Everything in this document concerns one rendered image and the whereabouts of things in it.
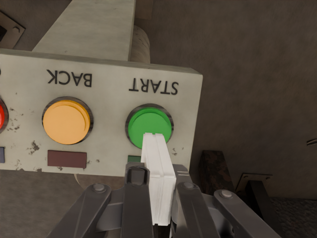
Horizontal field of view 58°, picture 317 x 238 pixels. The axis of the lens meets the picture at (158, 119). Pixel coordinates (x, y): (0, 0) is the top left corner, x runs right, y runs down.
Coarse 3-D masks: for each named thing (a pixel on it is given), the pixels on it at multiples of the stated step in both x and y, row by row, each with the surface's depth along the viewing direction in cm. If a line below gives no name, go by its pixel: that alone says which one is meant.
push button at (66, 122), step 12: (48, 108) 25; (60, 108) 25; (72, 108) 25; (84, 108) 26; (48, 120) 25; (60, 120) 25; (72, 120) 25; (84, 120) 25; (48, 132) 26; (60, 132) 25; (72, 132) 25; (84, 132) 26
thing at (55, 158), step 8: (48, 152) 27; (56, 152) 27; (64, 152) 27; (72, 152) 27; (80, 152) 27; (48, 160) 27; (56, 160) 27; (64, 160) 27; (72, 160) 27; (80, 160) 27
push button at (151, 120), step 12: (144, 108) 26; (156, 108) 26; (132, 120) 26; (144, 120) 26; (156, 120) 26; (168, 120) 26; (132, 132) 26; (144, 132) 26; (156, 132) 26; (168, 132) 26
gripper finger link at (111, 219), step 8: (112, 192) 14; (120, 192) 14; (112, 200) 14; (120, 200) 14; (112, 208) 13; (120, 208) 14; (104, 216) 13; (112, 216) 13; (120, 216) 14; (104, 224) 13; (112, 224) 14; (120, 224) 14
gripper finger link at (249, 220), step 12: (216, 192) 14; (228, 192) 14; (216, 204) 14; (228, 204) 13; (240, 204) 13; (228, 216) 13; (240, 216) 12; (252, 216) 13; (240, 228) 12; (252, 228) 12; (264, 228) 12
